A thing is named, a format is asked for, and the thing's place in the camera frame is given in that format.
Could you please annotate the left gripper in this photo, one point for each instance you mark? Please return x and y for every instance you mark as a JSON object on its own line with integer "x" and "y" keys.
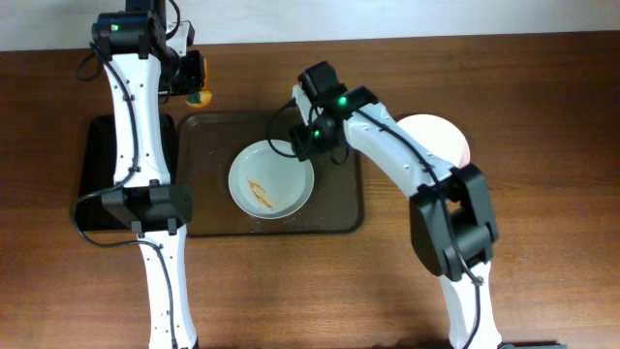
{"x": 191, "y": 74}

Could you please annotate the black tray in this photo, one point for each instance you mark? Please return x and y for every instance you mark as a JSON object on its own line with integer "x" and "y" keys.
{"x": 99, "y": 165}

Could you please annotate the white plate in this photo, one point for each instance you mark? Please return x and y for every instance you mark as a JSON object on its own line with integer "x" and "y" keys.
{"x": 439, "y": 136}

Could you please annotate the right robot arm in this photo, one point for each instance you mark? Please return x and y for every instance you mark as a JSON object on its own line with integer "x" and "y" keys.
{"x": 453, "y": 226}

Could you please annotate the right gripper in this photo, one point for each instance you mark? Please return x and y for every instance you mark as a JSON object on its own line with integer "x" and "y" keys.
{"x": 300, "y": 141}

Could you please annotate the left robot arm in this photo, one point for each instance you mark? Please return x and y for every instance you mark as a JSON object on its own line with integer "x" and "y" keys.
{"x": 146, "y": 56}

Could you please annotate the grey-white plate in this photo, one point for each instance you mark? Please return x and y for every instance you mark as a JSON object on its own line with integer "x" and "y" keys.
{"x": 266, "y": 184}

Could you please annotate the green and orange sponge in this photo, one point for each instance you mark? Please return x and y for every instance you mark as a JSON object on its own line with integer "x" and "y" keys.
{"x": 202, "y": 98}

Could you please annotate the brown translucent tray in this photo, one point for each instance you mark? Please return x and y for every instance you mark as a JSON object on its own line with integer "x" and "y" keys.
{"x": 209, "y": 143}

